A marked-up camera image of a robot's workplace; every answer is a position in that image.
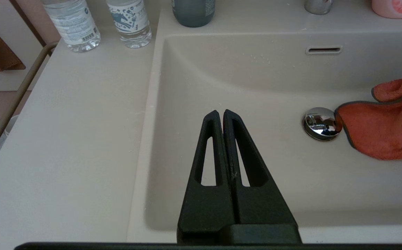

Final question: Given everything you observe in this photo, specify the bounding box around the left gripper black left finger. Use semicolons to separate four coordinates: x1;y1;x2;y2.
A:
177;110;236;243

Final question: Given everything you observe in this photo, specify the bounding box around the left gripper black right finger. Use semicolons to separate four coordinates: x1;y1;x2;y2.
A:
223;109;298;226

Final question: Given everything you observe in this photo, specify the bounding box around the orange cleaning cloth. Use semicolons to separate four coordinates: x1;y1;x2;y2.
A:
334;70;402;160

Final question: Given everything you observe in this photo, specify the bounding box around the chrome sink drain stopper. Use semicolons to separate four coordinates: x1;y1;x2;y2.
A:
302;107;343;141

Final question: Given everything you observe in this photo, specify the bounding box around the beige sink basin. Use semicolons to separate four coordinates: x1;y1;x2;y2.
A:
126;26;402;243

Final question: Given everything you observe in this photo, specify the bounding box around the chrome faucet body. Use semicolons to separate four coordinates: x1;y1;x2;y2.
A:
304;0;334;15

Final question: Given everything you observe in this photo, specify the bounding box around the pink hand soap pump bottle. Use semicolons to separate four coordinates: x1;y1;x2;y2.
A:
371;0;402;19

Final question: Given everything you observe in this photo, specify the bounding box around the dark grey pump bottle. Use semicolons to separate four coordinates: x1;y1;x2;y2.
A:
171;0;216;28

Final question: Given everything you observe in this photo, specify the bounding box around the clear bottle blue patterned label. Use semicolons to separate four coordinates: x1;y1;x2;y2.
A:
106;0;152;49

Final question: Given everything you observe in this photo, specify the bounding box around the clear water bottle grey cap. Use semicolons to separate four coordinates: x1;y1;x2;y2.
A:
41;0;101;53

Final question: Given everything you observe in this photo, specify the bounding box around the metal towel rail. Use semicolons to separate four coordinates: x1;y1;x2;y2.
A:
0;41;60;174

